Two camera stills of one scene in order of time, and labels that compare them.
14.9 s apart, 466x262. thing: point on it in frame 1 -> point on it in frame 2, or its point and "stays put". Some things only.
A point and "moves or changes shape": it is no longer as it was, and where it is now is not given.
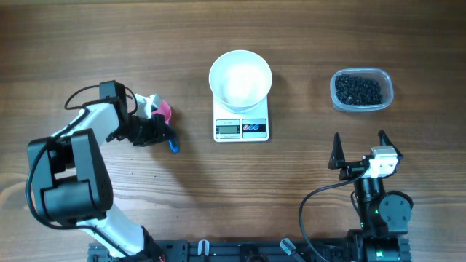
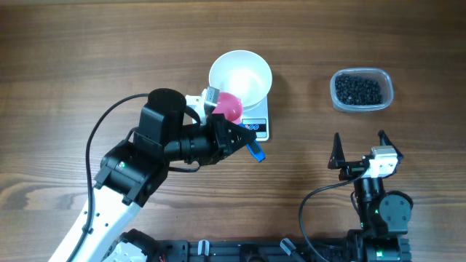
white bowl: (241, 79) stays put
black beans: (355, 90) stays put
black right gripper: (356, 170) stays put
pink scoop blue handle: (164, 109) moves or changes shape
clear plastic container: (359, 89) stays put
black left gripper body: (156, 128) -> (221, 137)
